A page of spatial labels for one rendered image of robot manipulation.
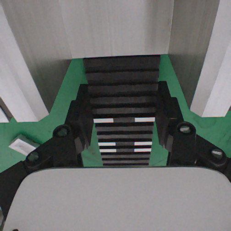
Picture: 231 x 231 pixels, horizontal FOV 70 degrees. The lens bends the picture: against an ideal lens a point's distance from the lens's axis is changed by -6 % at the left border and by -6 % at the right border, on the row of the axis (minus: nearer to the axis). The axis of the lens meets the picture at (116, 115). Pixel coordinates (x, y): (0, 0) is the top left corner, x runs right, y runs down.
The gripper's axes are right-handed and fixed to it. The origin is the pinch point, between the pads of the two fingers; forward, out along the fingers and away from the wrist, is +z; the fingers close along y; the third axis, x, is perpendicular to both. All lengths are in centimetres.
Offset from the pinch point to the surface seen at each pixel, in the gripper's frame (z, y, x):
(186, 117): 3.0, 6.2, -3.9
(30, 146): 2.2, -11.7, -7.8
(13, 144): 2.2, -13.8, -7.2
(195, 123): 3.0, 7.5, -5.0
